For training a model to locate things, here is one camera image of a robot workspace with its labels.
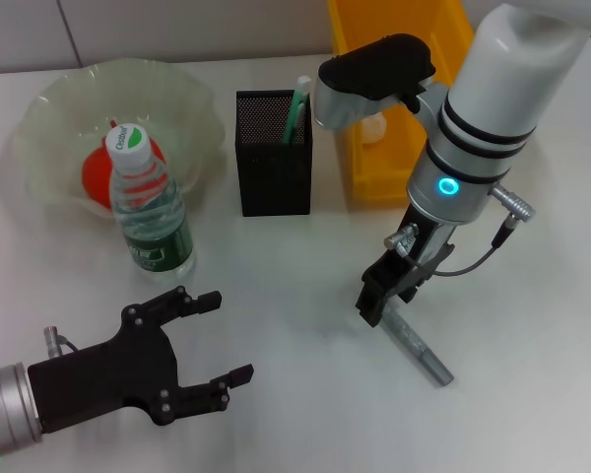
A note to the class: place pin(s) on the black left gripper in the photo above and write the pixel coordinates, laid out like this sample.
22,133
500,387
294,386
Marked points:
103,374

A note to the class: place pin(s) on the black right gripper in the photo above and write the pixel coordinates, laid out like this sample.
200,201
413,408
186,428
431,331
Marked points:
413,251

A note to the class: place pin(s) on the grey marker pen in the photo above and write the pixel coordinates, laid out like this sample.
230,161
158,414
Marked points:
418,345

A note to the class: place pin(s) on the clear green-label water bottle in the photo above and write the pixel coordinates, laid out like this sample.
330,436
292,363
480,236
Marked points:
152,231

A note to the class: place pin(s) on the white paper ball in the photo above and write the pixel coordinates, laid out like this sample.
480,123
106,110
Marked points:
376,130

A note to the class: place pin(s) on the orange toy fruit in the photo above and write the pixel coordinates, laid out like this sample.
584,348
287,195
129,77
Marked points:
96,177

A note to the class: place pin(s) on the mint green utility knife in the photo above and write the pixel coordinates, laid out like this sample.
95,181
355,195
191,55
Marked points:
295,113

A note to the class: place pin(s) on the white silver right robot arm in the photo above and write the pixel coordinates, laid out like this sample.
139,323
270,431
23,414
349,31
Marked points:
502,98

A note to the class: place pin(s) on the black mesh pen holder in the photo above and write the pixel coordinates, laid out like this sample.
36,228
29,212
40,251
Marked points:
273,172

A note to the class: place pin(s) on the wavy green glass fruit plate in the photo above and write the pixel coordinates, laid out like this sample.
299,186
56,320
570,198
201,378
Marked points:
59,123

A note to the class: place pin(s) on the yellow plastic bin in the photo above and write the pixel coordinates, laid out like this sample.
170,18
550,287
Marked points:
389,167

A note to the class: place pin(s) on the right wrist camera housing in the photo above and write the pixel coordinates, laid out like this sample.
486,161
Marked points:
369,79

